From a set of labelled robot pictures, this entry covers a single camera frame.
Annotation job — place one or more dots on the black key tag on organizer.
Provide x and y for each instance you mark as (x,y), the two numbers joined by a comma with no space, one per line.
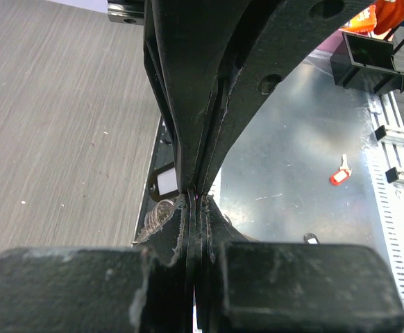
(311,238)

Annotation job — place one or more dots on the black plastic bin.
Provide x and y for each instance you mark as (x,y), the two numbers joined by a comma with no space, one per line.
(366,64)

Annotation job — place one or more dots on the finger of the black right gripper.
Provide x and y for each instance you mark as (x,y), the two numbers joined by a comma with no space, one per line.
(292,31)
(190,39)

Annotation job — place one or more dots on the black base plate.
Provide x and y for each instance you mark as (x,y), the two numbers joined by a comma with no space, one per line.
(161,155)

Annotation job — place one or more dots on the white slotted cable duct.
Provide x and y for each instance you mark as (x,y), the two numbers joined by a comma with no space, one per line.
(390,203)

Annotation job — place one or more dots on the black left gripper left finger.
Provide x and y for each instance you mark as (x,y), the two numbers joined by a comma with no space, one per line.
(144,288)

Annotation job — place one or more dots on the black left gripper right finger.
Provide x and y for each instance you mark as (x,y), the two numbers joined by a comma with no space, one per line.
(247,286)

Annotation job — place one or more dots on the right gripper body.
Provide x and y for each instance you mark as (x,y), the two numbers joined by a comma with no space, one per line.
(126,11)

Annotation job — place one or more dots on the red key tag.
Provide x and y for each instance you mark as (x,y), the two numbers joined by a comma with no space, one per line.
(340,176)

